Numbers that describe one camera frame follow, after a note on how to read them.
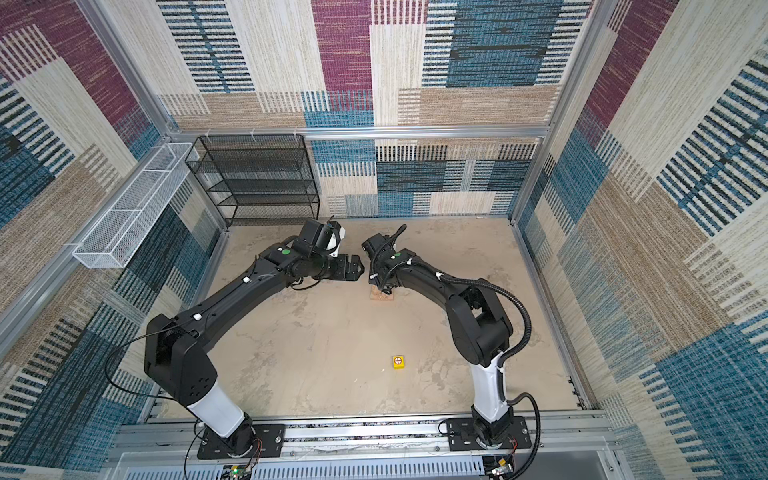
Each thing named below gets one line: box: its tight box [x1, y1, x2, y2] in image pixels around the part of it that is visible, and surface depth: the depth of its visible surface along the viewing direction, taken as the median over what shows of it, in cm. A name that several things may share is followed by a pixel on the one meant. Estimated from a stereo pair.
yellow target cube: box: [392, 356, 405, 370], surface depth 86 cm
